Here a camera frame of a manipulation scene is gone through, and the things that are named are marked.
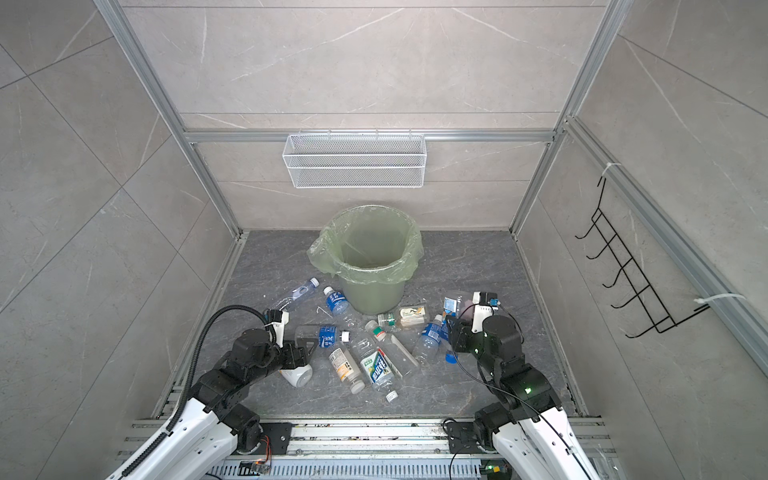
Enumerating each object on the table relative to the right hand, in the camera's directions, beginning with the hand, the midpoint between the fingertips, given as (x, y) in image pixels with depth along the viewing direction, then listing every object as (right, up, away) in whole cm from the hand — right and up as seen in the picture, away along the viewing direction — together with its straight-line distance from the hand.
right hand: (455, 316), depth 74 cm
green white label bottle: (-20, -15, +6) cm, 26 cm away
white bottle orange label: (-29, -16, +6) cm, 33 cm away
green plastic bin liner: (-24, +19, +20) cm, 37 cm away
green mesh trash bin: (-20, +2, +16) cm, 26 cm away
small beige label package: (-10, -3, +16) cm, 19 cm away
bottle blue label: (-35, -8, +12) cm, 38 cm away
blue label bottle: (-34, +1, +18) cm, 38 cm away
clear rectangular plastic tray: (-14, -15, +13) cm, 24 cm away
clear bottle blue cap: (-48, +2, +26) cm, 55 cm away
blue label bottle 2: (-5, -12, +15) cm, 20 cm away
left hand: (-39, -6, +5) cm, 40 cm away
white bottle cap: (-16, -22, +3) cm, 27 cm away
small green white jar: (-16, -5, +16) cm, 23 cm away
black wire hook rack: (+39, +5, -13) cm, 41 cm away
